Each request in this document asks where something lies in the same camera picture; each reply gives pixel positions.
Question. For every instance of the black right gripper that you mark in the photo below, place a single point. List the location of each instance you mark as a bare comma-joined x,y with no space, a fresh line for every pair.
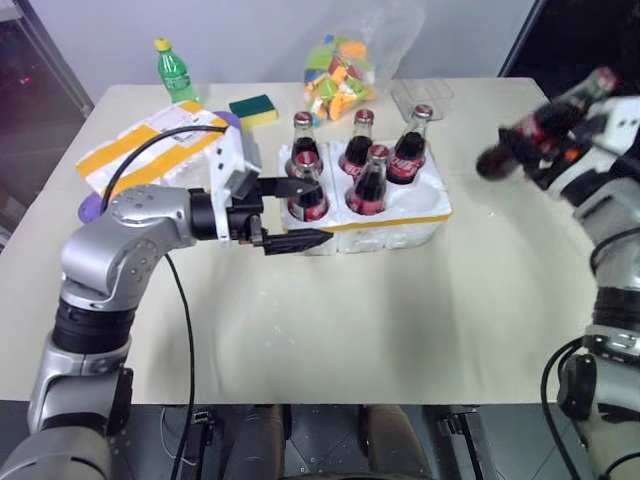
575,145

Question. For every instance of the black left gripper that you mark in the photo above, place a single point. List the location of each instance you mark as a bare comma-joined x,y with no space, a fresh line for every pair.
245,220

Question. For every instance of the glass cola bottle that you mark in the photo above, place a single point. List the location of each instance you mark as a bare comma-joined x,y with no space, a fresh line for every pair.
371,190
409,160
500,160
303,142
311,205
361,145

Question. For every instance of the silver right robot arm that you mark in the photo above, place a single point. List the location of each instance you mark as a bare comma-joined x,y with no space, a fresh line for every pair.
612,200

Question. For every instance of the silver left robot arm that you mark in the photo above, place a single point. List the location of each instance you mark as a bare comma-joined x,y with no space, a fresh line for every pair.
125,240

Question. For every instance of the white foam crate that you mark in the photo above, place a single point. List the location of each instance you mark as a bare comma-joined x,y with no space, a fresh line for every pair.
415,220

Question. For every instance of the yellow taped white foam box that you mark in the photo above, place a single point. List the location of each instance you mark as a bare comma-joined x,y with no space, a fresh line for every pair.
150,150

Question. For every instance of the green and yellow sponge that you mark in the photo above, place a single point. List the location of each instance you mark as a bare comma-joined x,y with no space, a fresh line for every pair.
255,111

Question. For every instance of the clear plastic container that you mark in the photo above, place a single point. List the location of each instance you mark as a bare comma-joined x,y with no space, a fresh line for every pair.
425,92

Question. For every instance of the plastic bag of coloured blocks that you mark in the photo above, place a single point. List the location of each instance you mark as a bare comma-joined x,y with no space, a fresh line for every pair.
340,80

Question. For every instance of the green bottle yellow cap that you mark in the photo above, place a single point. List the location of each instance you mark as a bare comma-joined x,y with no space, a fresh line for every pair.
176,75

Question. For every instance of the purple flat plate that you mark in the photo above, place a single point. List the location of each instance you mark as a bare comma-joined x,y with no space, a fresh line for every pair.
91,210

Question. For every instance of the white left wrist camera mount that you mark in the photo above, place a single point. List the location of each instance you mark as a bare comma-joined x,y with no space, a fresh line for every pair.
227,150

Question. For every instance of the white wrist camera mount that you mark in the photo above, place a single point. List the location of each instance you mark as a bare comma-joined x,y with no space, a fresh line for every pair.
620,125
227,150

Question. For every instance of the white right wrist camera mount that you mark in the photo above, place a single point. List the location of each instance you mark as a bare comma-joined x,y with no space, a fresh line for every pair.
620,125

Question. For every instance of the dark door frame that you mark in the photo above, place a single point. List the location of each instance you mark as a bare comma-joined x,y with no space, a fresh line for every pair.
520,40

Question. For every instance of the black table frame bracket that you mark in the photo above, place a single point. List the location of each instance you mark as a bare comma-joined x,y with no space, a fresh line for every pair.
201,430

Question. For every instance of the grey window frame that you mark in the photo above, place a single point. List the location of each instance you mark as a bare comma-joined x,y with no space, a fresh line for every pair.
60,65

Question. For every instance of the black table frame leg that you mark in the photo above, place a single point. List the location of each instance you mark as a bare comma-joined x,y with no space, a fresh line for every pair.
462,445

